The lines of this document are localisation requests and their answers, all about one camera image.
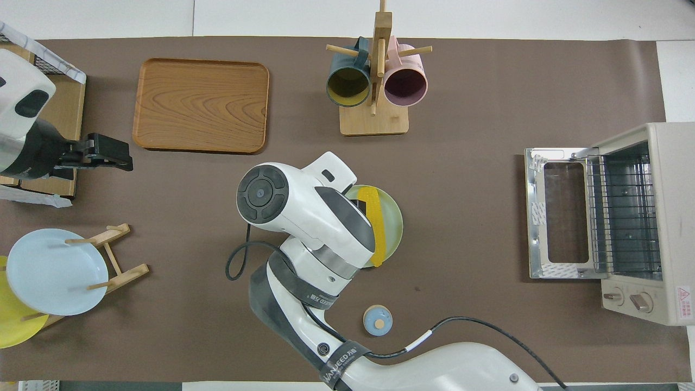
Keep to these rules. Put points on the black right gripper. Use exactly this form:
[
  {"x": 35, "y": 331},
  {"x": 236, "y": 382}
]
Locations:
[{"x": 359, "y": 206}]

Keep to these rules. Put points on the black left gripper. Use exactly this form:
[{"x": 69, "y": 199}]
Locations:
[{"x": 108, "y": 152}]

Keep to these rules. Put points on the yellow corn cob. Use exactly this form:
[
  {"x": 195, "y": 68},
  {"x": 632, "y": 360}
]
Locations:
[{"x": 377, "y": 228}]

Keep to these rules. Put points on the pale green plate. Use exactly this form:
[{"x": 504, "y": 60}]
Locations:
[{"x": 393, "y": 220}]

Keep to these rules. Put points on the toaster oven glass door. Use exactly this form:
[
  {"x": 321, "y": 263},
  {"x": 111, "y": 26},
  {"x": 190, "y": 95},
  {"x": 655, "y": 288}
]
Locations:
[{"x": 535, "y": 217}]

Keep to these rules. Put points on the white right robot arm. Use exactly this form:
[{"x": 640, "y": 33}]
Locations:
[{"x": 309, "y": 206}]

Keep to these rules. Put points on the silver oven knob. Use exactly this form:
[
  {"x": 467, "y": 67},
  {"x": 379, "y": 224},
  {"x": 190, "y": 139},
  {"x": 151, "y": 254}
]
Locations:
[
  {"x": 642, "y": 302},
  {"x": 613, "y": 296}
]

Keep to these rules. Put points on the beige toaster oven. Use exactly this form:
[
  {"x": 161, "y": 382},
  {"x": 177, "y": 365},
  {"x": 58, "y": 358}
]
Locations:
[{"x": 676, "y": 217}]

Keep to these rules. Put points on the white plastic sheet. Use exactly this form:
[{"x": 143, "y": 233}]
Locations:
[{"x": 38, "y": 198}]

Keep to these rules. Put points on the wooden mug rack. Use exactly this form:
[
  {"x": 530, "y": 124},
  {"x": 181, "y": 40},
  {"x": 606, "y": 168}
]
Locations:
[{"x": 374, "y": 122}]

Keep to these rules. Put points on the brown table mat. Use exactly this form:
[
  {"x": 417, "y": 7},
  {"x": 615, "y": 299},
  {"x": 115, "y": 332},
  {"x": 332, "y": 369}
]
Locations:
[{"x": 461, "y": 217}]

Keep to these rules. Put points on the wooden serving tray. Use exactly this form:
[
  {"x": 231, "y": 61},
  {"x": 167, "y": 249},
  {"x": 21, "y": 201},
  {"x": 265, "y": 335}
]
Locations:
[{"x": 201, "y": 106}]

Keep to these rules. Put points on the blue jar with cork knob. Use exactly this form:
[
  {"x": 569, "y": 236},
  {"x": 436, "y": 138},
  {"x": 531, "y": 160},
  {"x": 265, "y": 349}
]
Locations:
[{"x": 377, "y": 320}]

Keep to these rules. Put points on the dark teal mug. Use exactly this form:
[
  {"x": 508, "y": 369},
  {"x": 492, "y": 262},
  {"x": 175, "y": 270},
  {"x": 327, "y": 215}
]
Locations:
[{"x": 348, "y": 87}]

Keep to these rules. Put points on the wooden plate rack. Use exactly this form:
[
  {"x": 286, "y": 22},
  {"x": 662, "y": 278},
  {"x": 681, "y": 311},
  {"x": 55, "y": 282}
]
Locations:
[{"x": 128, "y": 275}]

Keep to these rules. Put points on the pink mug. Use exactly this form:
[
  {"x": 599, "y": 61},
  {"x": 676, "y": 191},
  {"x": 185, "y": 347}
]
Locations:
[{"x": 405, "y": 87}]

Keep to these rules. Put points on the light blue plate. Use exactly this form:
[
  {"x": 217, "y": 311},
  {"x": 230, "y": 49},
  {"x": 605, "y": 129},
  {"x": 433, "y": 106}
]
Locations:
[{"x": 49, "y": 271}]

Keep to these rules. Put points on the yellow plate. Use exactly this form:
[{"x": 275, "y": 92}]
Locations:
[{"x": 13, "y": 326}]

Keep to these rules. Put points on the white slotted crate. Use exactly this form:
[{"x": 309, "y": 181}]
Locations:
[{"x": 38, "y": 386}]

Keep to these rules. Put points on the red warning sticker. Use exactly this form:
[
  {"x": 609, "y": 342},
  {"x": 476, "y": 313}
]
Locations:
[{"x": 683, "y": 302}]

